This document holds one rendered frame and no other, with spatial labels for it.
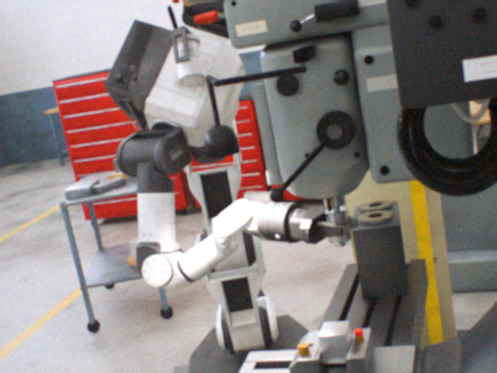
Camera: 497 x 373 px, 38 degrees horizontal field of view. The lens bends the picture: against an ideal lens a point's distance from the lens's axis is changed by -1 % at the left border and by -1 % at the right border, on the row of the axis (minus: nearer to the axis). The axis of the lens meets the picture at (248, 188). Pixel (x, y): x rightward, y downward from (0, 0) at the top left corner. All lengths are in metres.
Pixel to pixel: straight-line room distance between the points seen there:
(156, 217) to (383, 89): 0.68
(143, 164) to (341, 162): 0.56
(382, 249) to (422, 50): 0.88
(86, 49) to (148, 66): 10.12
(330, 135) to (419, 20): 0.36
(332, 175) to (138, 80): 0.64
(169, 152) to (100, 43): 10.12
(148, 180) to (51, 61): 10.61
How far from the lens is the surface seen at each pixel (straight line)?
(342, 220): 1.51
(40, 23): 12.35
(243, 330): 2.39
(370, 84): 1.33
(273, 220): 1.58
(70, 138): 7.04
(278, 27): 1.36
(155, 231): 1.75
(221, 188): 2.20
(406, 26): 1.07
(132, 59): 1.88
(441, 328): 3.51
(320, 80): 1.37
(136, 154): 1.78
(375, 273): 1.88
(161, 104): 1.80
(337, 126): 1.34
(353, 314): 1.83
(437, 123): 1.34
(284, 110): 1.40
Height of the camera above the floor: 1.68
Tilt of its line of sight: 13 degrees down
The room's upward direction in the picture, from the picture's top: 11 degrees counter-clockwise
